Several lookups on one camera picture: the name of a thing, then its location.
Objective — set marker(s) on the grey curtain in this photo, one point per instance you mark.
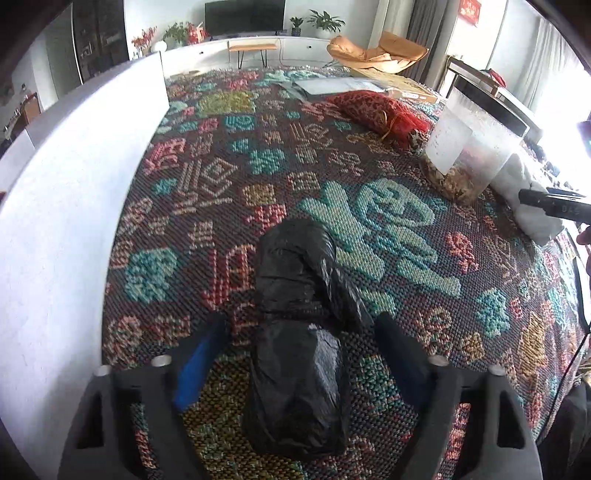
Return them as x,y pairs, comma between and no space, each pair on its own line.
429,37

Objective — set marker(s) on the white soft cloth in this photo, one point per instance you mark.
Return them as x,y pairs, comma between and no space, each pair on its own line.
531,219

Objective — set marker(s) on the red wall poster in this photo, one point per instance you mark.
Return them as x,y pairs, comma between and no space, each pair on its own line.
471,9

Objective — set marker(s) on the large green potted plant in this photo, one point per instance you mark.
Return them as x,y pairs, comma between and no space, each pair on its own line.
325,23

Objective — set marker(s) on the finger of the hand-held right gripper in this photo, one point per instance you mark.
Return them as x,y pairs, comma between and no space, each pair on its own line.
554,203

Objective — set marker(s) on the person's right hand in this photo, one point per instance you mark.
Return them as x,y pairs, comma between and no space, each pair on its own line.
585,236

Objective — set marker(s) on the orange lounge chair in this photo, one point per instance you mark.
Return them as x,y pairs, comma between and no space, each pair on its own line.
378,53

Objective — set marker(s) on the dark bookcase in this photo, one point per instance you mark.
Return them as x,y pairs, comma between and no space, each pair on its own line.
99,37

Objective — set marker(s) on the black television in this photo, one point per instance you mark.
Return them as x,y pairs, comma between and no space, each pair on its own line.
244,16

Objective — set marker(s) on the wooden side table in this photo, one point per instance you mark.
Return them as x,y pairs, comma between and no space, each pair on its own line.
21,113

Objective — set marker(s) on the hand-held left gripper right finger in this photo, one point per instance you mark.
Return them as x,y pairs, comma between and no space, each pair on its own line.
399,355

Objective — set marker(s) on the colourful patterned woven blanket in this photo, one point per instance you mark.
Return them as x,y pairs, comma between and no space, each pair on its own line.
392,221

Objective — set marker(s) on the leafy green houseplant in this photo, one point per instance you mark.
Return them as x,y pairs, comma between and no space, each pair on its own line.
174,33

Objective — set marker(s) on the wooden bench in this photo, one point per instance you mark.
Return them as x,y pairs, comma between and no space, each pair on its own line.
251,47

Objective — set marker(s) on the clear plastic jar black lid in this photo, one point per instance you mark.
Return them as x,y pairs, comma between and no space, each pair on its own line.
471,152

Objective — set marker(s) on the red flower bouquet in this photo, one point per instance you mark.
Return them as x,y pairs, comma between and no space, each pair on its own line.
144,39

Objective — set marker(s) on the small green potted plant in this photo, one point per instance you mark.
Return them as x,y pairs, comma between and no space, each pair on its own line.
296,26

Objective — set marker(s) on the white curtain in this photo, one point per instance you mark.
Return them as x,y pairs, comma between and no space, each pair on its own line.
545,60

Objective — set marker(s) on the white television cabinet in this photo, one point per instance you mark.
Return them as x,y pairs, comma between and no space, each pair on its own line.
304,50

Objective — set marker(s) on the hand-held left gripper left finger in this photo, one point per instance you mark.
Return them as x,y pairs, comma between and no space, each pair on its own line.
196,364

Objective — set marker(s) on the white panel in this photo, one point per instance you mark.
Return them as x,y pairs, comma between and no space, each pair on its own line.
69,184

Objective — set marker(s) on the flat cardboard box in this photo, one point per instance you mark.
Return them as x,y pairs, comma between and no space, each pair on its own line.
406,90

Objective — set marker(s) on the black plastic bag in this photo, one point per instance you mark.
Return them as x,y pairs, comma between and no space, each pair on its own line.
295,369

